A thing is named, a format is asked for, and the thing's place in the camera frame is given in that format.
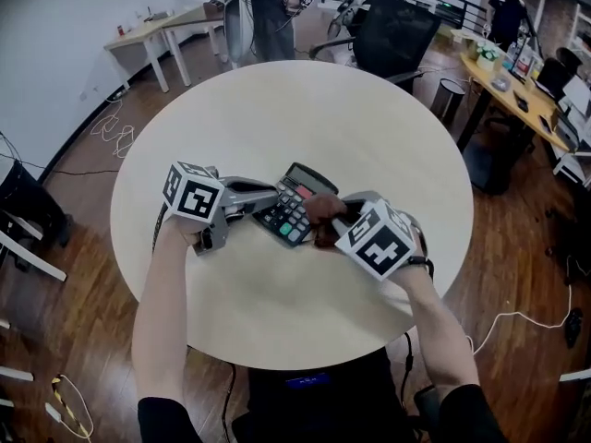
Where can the black wristband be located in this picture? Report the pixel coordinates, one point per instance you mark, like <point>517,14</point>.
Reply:
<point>422,262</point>

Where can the grey desk device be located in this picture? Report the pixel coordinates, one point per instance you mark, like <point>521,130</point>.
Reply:
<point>157,15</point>

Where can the metal trash bin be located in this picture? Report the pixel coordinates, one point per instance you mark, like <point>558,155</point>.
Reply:
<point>447,99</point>

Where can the person's black shirt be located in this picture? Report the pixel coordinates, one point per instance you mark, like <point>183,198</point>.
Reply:
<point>323,409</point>

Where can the black power strip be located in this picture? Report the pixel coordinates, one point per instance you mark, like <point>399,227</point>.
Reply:
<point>574,326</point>

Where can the white metal shelf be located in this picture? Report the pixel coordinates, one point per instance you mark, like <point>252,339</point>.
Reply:
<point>577,109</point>

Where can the light wooden desk white legs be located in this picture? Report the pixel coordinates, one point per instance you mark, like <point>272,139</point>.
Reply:
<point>138,32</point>

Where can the potted white flower plant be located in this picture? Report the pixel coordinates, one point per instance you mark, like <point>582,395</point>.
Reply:
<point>487,56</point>

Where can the cardboard box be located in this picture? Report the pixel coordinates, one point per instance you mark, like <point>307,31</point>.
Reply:
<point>454,35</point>

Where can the white power strip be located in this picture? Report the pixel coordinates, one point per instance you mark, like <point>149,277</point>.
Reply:
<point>116,95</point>

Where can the dark wooden desk white legs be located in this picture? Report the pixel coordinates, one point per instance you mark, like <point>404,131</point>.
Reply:
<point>194,21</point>

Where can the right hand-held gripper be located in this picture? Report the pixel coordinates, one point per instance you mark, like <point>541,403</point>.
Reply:
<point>383,243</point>

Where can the person's right forearm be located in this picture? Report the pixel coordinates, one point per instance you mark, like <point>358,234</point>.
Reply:
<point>438,326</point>

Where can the white frame desk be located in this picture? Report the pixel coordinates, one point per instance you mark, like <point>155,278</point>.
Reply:
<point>32,259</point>

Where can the person's left forearm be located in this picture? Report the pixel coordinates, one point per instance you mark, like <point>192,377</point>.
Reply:
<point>159,321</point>

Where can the brown cloth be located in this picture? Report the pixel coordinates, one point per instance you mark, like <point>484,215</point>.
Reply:
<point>323,208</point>

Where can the black mesh office chair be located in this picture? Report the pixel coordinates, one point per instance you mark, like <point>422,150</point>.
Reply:
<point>392,35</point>

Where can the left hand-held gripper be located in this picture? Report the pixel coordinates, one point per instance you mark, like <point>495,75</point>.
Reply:
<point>194,196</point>

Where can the grey shell chair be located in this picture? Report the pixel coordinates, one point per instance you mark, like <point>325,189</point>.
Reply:
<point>233,26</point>

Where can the black battery pack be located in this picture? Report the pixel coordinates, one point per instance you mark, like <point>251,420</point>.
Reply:
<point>427,406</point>

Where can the blue badge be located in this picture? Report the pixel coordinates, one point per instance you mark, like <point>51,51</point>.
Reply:
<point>307,380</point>

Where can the black calculator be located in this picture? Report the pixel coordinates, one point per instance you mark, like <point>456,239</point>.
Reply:
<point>297,206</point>

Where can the brown box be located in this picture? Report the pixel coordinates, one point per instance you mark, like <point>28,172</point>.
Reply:
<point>213,6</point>

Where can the black headrest office chair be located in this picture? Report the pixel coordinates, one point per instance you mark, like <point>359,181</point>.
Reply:
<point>556,74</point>

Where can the yellow oval table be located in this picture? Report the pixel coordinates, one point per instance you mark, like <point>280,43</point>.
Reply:
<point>503,90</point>

